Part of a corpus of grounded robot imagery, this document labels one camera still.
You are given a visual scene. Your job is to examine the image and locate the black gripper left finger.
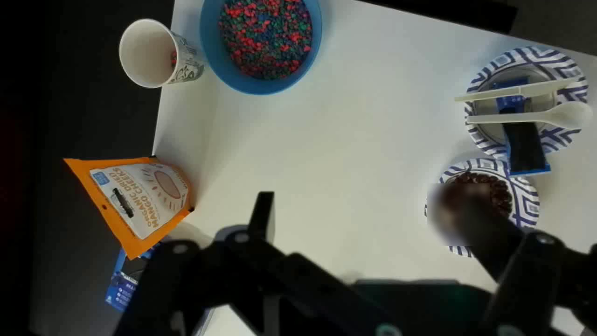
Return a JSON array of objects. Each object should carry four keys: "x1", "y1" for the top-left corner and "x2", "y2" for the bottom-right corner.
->
[{"x1": 114, "y1": 190, "x2": 399, "y2": 336}]

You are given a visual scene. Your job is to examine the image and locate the blue cardboard box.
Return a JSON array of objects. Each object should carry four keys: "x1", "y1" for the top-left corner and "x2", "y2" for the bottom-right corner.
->
[{"x1": 103, "y1": 248, "x2": 155, "y2": 313}]

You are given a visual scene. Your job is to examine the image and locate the white plastic knife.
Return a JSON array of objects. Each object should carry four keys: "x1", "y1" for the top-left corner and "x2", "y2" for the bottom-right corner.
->
[{"x1": 455, "y1": 76, "x2": 584, "y2": 104}]

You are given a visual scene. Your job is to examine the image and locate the blue bowl colourful beads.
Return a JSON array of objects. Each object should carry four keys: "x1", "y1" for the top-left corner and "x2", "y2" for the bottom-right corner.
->
[{"x1": 200, "y1": 0, "x2": 325, "y2": 97}]

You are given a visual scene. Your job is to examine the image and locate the white paper cup with candies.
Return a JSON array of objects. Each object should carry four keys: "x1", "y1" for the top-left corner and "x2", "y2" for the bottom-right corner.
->
[{"x1": 118, "y1": 16, "x2": 205, "y2": 89}]

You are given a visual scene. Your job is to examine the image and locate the orange snack pouch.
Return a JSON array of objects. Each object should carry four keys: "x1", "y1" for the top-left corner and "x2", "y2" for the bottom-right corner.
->
[{"x1": 64, "y1": 155, "x2": 196, "y2": 261}]

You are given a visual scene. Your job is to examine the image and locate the blue and black block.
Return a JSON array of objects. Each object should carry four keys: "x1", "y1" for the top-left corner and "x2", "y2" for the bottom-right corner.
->
[{"x1": 495, "y1": 91, "x2": 552, "y2": 177}]

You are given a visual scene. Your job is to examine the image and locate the patterned paper bowl brown contents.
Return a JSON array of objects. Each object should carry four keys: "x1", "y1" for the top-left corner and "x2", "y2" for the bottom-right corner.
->
[{"x1": 424, "y1": 156, "x2": 541, "y2": 257}]

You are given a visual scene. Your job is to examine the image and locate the blue patterned paper plate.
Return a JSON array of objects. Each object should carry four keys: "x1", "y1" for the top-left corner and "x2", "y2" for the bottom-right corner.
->
[{"x1": 465, "y1": 44, "x2": 592, "y2": 164}]

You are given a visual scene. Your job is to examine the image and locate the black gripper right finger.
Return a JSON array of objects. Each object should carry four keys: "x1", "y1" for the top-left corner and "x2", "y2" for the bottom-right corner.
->
[{"x1": 455, "y1": 194, "x2": 597, "y2": 336}]

